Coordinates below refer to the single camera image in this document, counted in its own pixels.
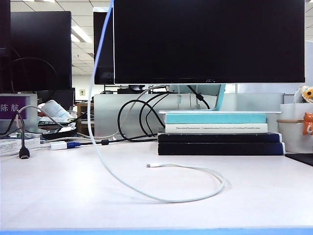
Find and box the white charging cable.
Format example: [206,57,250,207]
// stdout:
[87,0,225,203]

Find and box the white neuroscience book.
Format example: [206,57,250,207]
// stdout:
[165,122,269,134]

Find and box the grey partition panel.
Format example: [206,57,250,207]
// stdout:
[93,92,286,138]

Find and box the teal book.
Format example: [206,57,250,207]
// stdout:
[165,113,267,124]

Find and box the brown wooden cabinet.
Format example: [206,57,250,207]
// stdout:
[77,102,95,137]

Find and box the black monitor white label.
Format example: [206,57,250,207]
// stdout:
[93,7,115,85]

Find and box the black AOC monitor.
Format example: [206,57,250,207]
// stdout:
[113,0,306,85]

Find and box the black round stand base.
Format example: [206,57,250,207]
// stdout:
[41,127,78,141]

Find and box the white adapter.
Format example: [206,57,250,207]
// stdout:
[50,141,67,150]

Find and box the white cream tube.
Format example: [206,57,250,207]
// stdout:
[40,99,74,120]

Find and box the colourful magazine stack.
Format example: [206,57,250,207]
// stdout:
[38,116,76,128]

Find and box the white storage box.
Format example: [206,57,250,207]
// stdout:
[277,117,313,154]

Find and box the white printed paper box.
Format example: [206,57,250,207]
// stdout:
[0,137,41,157]

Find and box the purple acrylic name plate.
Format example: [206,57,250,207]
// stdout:
[0,94,39,134]

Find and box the owl plush toy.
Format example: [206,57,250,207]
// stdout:
[293,84,313,104]

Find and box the orange cat figurine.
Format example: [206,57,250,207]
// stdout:
[302,112,313,136]

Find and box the black looped power cable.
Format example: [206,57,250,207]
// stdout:
[117,92,172,142]
[138,93,172,137]

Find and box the black cable with ferrite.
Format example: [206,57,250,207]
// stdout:
[187,84,211,110]

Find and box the blue plug black cable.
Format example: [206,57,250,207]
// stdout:
[66,137,158,149]

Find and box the black HDMI cable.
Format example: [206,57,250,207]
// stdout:
[0,111,30,161]

